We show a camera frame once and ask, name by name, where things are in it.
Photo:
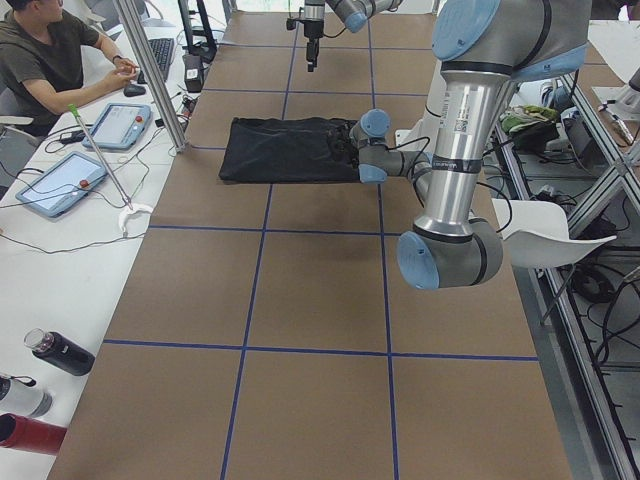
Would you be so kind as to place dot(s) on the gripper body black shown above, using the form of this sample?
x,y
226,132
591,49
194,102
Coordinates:
x,y
343,145
312,29

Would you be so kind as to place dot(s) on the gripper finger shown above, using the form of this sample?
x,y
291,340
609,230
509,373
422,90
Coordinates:
x,y
312,52

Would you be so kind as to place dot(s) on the black t-shirt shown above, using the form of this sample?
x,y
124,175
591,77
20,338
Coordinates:
x,y
284,151

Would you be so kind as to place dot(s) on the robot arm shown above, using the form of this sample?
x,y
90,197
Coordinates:
x,y
353,14
484,47

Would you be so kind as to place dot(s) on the black keyboard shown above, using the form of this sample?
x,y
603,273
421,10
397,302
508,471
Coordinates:
x,y
163,51

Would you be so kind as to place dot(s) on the upper teach pendant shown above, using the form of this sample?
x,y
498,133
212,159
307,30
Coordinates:
x,y
120,126

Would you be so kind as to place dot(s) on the teach pendant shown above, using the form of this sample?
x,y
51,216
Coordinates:
x,y
120,126
63,185

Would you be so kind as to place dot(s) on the white plastic chair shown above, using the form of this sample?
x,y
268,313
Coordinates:
x,y
536,234

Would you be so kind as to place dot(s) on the seated person olive shirt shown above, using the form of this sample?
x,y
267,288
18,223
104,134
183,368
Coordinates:
x,y
41,62

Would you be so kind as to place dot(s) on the lower teach pendant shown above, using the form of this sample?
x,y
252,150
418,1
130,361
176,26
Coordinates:
x,y
63,185

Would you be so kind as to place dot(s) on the black water bottle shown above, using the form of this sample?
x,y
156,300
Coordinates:
x,y
57,350

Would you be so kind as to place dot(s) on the white water bottle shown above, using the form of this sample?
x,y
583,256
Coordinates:
x,y
20,399

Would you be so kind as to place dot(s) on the red water bottle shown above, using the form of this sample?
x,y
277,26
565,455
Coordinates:
x,y
27,434

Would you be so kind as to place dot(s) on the aluminium frame post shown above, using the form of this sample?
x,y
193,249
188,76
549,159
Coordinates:
x,y
131,22

